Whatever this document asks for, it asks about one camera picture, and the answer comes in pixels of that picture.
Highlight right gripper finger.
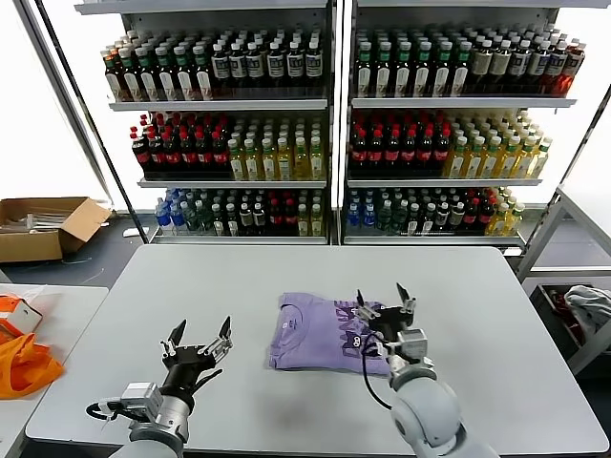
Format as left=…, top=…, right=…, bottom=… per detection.
left=395, top=282, right=417, bottom=316
left=355, top=289, right=381, bottom=322

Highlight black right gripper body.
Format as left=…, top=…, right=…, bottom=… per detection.
left=368, top=305, right=416, bottom=343

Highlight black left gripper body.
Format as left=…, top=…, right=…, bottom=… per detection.
left=161, top=344, right=219, bottom=398

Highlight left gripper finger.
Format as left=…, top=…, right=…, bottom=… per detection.
left=198, top=315, right=235, bottom=359
left=159, top=319, right=188, bottom=359

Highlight purple printed T-shirt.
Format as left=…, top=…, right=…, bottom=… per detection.
left=265, top=291, right=407, bottom=378

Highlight clear green water bottle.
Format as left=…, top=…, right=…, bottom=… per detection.
left=197, top=199, right=213, bottom=237
left=375, top=199, right=393, bottom=236
left=183, top=199, right=200, bottom=237
left=390, top=199, right=409, bottom=236

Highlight cola bottle red cap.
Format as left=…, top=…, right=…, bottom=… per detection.
left=383, top=128, right=402, bottom=174
left=432, top=128, right=452, bottom=174
left=463, top=198, right=481, bottom=235
left=366, top=128, right=385, bottom=174
left=283, top=198, right=298, bottom=237
left=349, top=128, right=369, bottom=174
left=163, top=131, right=182, bottom=176
left=399, top=128, right=418, bottom=174
left=477, top=196, right=495, bottom=234
left=415, top=128, right=434, bottom=174
left=131, top=132, right=151, bottom=176
left=179, top=131, right=198, bottom=176
left=267, top=198, right=284, bottom=237
left=195, top=131, right=214, bottom=176
left=147, top=131, right=166, bottom=176
left=211, top=131, right=230, bottom=176

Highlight dark storage crate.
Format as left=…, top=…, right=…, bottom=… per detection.
left=527, top=283, right=611, bottom=378

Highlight small orange white box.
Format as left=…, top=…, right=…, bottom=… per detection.
left=8, top=300, right=44, bottom=334

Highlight orange fabric bag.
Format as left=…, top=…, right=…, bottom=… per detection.
left=0, top=294, right=66, bottom=401

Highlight red item in crate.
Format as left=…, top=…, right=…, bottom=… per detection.
left=548, top=288, right=586, bottom=344

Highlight open cardboard box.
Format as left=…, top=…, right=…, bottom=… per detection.
left=0, top=196, right=114, bottom=263

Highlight clear plastic tube bundle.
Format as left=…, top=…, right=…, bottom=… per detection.
left=0, top=209, right=66, bottom=235

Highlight crumpled grey white cloth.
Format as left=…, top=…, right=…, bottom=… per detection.
left=562, top=284, right=611, bottom=335

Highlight grey metal shelf rack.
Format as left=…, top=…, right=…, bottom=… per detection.
left=74, top=0, right=335, bottom=245
left=341, top=0, right=579, bottom=247

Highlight dark drink bottle green cap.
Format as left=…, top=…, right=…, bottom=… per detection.
left=413, top=40, right=434, bottom=99
left=172, top=44, right=195, bottom=102
left=354, top=40, right=375, bottom=99
left=117, top=46, right=140, bottom=102
left=373, top=40, right=394, bottom=99
left=393, top=40, right=414, bottom=99
left=191, top=43, right=214, bottom=101
left=451, top=40, right=472, bottom=99
left=433, top=40, right=453, bottom=99
left=153, top=45, right=176, bottom=102
left=134, top=45, right=158, bottom=102

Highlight thin black slanted pole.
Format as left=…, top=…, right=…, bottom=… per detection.
left=33, top=0, right=149, bottom=244

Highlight dark bottle beige label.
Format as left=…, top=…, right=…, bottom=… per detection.
left=490, top=38, right=512, bottom=94
left=471, top=38, right=494, bottom=94

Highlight dark bottle blue white label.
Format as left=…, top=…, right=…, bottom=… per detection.
left=265, top=40, right=286, bottom=92
left=228, top=41, right=248, bottom=92
left=304, top=39, right=325, bottom=92
left=210, top=41, right=231, bottom=92
left=509, top=38, right=531, bottom=94
left=527, top=39, right=550, bottom=94
left=284, top=40, right=306, bottom=92
left=245, top=40, right=266, bottom=92
left=546, top=40, right=568, bottom=95

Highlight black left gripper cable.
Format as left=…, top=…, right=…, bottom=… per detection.
left=189, top=367, right=224, bottom=396

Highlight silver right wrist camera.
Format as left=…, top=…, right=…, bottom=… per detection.
left=389, top=327, right=430, bottom=364

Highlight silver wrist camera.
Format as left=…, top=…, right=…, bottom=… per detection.
left=389, top=327, right=430, bottom=364
left=119, top=381, right=162, bottom=419

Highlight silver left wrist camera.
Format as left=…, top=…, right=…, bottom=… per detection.
left=119, top=381, right=162, bottom=419

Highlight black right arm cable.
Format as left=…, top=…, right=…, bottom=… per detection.
left=360, top=332, right=396, bottom=412

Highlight black left camera cable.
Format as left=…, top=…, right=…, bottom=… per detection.
left=85, top=401, right=126, bottom=424

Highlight grey metal frame cart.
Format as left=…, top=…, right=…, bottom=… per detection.
left=515, top=185, right=611, bottom=378

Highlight grey slanted frame beam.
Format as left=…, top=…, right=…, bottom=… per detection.
left=11, top=0, right=116, bottom=211

